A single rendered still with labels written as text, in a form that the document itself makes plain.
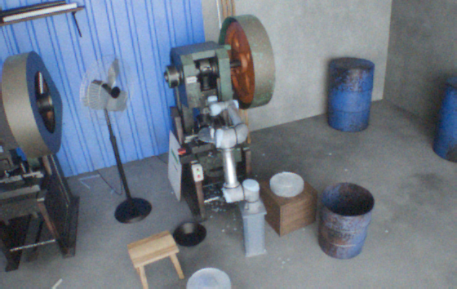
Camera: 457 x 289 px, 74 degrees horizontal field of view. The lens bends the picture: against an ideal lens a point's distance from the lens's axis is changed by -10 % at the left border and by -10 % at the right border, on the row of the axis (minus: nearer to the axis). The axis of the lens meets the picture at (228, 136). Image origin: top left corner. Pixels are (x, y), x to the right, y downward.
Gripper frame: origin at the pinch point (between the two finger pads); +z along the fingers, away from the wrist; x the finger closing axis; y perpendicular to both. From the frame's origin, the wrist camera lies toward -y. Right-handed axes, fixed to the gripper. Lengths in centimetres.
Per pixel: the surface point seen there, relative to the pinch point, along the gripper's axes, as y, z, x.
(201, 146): 7.6, 10.3, 12.1
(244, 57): 16, -60, -36
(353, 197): -77, 44, -90
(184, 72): 9, -58, 19
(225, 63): 9, -60, -16
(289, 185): -43, 39, -47
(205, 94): 13.6, -34.5, 2.6
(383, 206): -70, 78, -138
